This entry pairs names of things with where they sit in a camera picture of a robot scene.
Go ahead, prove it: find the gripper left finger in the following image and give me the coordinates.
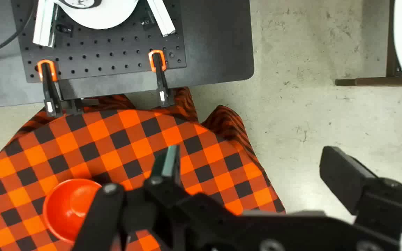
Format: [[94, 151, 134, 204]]
[[72, 145, 240, 251]]

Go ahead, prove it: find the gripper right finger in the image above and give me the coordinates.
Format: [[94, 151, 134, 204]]
[[319, 146, 402, 242]]

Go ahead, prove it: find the red bowl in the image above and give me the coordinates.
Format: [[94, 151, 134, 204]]
[[42, 178, 103, 243]]

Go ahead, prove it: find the orange black checkered tablecloth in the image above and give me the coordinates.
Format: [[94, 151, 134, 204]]
[[0, 87, 287, 251]]

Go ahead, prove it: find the orange black spring clamp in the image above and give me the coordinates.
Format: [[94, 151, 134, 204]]
[[148, 50, 176, 108], [36, 59, 83, 117]]

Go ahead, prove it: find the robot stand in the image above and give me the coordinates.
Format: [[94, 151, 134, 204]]
[[0, 0, 255, 111]]

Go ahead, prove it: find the silver aluminium rail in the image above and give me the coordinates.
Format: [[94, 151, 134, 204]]
[[147, 0, 177, 37], [33, 0, 59, 48]]

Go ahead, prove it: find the black cable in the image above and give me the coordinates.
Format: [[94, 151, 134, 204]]
[[0, 0, 38, 58]]

